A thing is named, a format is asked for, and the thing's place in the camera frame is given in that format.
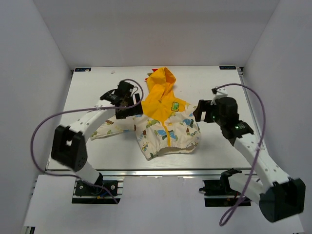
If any yellow dinosaur print kids jacket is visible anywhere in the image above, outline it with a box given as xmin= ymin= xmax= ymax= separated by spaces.
xmin=90 ymin=67 xmax=200 ymax=160

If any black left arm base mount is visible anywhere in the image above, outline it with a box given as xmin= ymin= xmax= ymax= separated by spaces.
xmin=72 ymin=176 xmax=124 ymax=205

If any aluminium right side rail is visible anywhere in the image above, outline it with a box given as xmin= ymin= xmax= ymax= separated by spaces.
xmin=237 ymin=67 xmax=258 ymax=128

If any dark blue corner label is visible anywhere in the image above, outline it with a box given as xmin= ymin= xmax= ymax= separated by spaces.
xmin=219 ymin=65 xmax=236 ymax=70
xmin=74 ymin=67 xmax=91 ymax=72

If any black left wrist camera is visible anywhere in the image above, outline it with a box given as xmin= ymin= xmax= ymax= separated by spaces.
xmin=99 ymin=81 xmax=134 ymax=103

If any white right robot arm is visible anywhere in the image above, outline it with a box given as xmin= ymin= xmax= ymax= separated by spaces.
xmin=193 ymin=97 xmax=306 ymax=223

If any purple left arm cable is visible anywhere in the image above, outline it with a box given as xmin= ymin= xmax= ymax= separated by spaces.
xmin=30 ymin=78 xmax=144 ymax=204

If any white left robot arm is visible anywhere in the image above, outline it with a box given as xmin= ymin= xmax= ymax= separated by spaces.
xmin=51 ymin=93 xmax=143 ymax=195

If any dark blue corner label right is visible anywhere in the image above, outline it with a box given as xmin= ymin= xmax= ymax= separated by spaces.
xmin=219 ymin=65 xmax=236 ymax=70

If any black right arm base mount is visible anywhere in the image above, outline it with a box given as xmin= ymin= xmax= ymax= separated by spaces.
xmin=198 ymin=168 xmax=247 ymax=208

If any dark blue corner label left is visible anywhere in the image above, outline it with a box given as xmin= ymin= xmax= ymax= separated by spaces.
xmin=74 ymin=67 xmax=91 ymax=72

